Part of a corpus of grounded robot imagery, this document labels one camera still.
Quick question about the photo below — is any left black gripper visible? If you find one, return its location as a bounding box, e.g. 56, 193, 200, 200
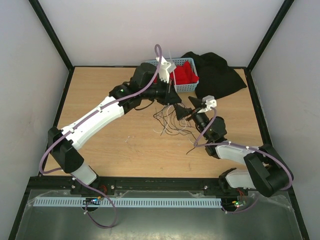
141, 76, 182, 106

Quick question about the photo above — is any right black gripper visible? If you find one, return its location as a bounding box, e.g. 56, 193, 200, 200
173, 96, 211, 140

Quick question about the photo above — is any white thin wire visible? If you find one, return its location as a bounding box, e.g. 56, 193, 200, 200
152, 107, 198, 141

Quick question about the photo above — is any black wire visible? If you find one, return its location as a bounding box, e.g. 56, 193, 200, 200
152, 105, 201, 155

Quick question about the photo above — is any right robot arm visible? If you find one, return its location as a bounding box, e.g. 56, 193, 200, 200
174, 95, 294, 197

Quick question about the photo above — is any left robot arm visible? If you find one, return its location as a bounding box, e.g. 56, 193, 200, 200
48, 60, 182, 194

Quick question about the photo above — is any blue perforated plastic basket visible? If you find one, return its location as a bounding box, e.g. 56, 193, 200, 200
144, 57, 200, 93

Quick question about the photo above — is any red cloth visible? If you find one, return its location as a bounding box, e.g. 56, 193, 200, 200
152, 61, 199, 86

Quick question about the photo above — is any black cloth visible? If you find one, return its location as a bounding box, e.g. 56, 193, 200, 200
182, 51, 247, 100

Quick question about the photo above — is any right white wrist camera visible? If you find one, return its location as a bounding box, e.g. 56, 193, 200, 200
198, 95, 217, 113

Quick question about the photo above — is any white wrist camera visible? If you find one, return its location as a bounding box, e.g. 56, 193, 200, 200
198, 95, 217, 113
156, 57, 176, 84

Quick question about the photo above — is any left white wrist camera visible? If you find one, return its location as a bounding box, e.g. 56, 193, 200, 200
156, 57, 176, 84

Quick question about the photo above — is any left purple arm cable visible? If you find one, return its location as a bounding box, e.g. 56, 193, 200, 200
39, 44, 163, 229

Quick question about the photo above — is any grey slotted cable duct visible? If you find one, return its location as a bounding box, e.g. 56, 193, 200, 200
32, 197, 221, 209

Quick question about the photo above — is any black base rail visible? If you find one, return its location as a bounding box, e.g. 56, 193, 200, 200
26, 174, 249, 198

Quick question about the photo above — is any black metal frame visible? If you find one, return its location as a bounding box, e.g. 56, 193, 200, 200
8, 0, 309, 240

